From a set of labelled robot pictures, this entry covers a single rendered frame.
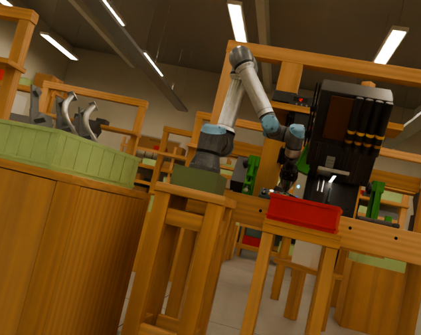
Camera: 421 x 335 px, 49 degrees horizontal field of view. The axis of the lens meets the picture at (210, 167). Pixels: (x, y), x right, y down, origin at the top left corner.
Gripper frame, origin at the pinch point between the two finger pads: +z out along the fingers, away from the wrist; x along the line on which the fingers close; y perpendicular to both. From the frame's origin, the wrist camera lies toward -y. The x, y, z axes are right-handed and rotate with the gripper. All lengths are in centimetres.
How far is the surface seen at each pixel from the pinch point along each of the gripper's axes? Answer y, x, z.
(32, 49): -822, -736, 234
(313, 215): 29.9, 15.2, -6.8
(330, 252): 39.2, 25.2, 3.8
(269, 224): 36.2, -2.4, -1.1
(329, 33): -730, -4, 68
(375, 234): 6.5, 46.8, 11.1
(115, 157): 25, -83, -11
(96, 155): 37, -86, -17
